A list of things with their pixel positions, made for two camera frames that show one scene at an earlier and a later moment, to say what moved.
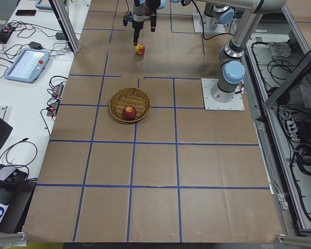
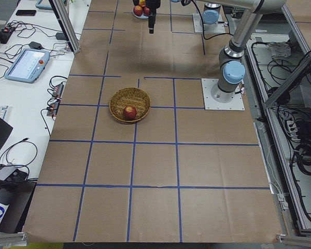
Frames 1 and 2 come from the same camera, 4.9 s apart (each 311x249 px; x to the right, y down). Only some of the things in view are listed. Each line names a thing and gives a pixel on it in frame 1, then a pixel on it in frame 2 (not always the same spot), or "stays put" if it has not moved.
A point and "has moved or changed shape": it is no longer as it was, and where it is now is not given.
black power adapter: (34, 45) stays put
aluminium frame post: (68, 30) stays put
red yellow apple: (140, 49) has moved or changed shape
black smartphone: (26, 12) stays put
